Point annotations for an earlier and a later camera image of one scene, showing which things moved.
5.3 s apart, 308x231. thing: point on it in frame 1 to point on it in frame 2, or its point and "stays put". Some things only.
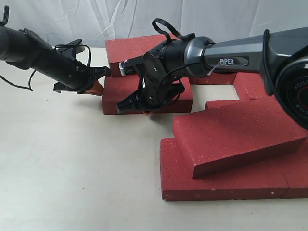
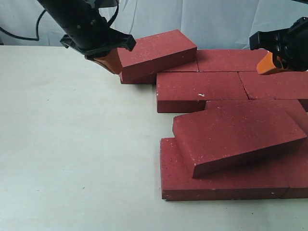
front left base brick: (262, 176) stays put
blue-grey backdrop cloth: (93, 22) stays put
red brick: (116, 88) to (189, 92)
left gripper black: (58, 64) to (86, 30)
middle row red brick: (265, 104) stays put
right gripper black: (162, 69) to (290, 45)
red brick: (219, 136) stays put
